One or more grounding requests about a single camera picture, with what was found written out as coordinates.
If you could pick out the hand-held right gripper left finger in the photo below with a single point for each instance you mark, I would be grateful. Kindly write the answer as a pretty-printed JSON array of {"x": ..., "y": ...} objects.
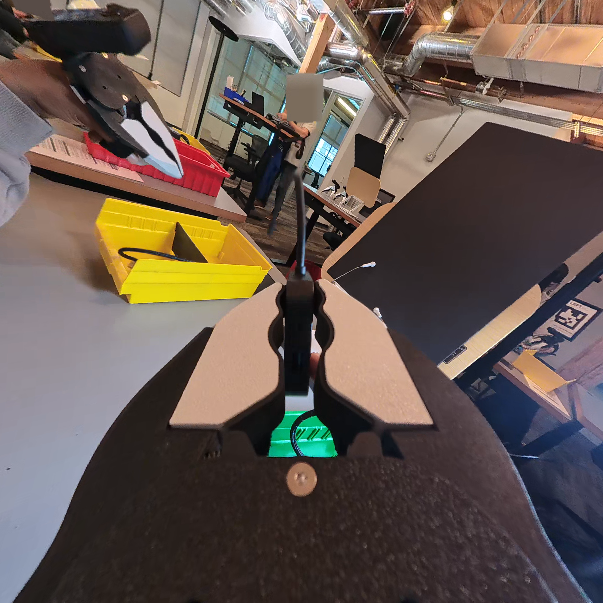
[{"x": 231, "y": 377}]

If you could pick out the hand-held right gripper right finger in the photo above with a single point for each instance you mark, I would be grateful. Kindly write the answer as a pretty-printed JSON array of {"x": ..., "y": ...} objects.
[{"x": 372, "y": 377}]

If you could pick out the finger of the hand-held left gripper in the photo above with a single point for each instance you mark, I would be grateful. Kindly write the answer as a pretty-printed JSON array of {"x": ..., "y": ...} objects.
[
  {"x": 146, "y": 151},
  {"x": 162, "y": 132}
]

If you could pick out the yellow plastic bin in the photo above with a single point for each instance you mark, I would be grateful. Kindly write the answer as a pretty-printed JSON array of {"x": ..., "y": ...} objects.
[{"x": 188, "y": 278}]

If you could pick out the person's left forearm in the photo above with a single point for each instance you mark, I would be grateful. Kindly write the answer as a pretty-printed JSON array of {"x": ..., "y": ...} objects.
[{"x": 19, "y": 151}]

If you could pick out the person's left hand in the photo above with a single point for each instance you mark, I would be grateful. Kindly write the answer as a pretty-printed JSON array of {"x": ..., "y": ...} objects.
[{"x": 42, "y": 85}]

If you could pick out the red plastic bin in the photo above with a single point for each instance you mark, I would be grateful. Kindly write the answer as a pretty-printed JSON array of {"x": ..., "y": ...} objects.
[{"x": 193, "y": 174}]

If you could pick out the white printed paper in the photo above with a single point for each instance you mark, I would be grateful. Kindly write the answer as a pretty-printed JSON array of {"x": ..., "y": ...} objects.
[{"x": 80, "y": 155}]

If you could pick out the green plastic bin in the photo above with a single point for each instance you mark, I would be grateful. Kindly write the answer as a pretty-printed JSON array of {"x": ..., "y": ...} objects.
[{"x": 281, "y": 441}]

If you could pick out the black bin divider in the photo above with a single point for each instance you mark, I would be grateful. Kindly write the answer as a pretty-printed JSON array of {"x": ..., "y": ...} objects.
[{"x": 188, "y": 247}]

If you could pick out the yellow cardboard tray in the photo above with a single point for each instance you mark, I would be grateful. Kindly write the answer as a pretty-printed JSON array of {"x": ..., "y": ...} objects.
[{"x": 539, "y": 372}]

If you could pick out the cluttered wooden desk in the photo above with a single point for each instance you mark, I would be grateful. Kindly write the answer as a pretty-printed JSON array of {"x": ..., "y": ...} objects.
[{"x": 334, "y": 203}]

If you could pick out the tan cardboard sheet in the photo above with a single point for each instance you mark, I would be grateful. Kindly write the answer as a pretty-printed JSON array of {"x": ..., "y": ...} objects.
[{"x": 363, "y": 187}]

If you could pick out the long wooden desk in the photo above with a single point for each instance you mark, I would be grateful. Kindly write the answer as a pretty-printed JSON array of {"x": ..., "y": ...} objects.
[{"x": 565, "y": 400}]

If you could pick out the black panel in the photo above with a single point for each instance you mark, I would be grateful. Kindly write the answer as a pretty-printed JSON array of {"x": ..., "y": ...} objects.
[{"x": 369, "y": 155}]

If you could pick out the black white marker sign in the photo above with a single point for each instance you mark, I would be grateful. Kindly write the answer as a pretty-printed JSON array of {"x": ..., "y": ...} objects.
[{"x": 575, "y": 318}]

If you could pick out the wooden post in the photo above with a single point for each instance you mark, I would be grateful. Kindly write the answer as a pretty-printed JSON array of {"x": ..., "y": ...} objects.
[{"x": 316, "y": 42}]

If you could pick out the silver air duct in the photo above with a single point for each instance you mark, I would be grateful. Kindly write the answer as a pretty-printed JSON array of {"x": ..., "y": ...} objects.
[{"x": 433, "y": 47}]

